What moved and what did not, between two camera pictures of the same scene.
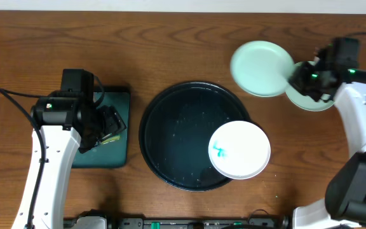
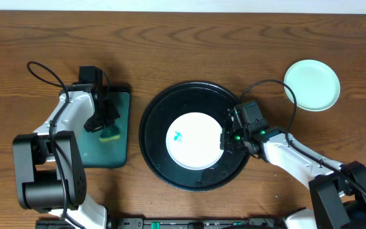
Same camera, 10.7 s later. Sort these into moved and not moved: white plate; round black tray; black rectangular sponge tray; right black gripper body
Moved: white plate; right black gripper body
Not moved: round black tray; black rectangular sponge tray
